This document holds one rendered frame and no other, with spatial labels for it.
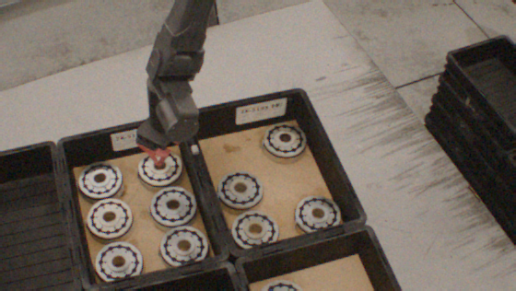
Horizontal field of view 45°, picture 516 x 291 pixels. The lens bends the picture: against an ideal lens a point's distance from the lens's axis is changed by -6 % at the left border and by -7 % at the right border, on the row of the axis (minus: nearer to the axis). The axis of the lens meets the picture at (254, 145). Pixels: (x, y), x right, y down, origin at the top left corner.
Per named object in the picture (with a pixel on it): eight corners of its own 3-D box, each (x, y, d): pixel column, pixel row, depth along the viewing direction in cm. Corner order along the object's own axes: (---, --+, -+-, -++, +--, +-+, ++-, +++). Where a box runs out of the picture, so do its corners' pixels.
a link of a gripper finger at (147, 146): (186, 155, 128) (185, 123, 121) (167, 180, 124) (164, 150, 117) (158, 140, 130) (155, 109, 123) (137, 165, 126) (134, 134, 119)
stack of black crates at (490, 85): (416, 134, 254) (444, 52, 219) (472, 112, 264) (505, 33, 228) (473, 211, 233) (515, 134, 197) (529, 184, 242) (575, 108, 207)
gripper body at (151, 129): (194, 116, 124) (194, 89, 118) (165, 153, 118) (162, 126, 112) (166, 102, 126) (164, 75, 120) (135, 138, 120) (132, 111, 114)
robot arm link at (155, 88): (171, 62, 114) (141, 71, 112) (186, 88, 110) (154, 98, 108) (173, 88, 119) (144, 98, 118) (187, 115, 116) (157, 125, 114)
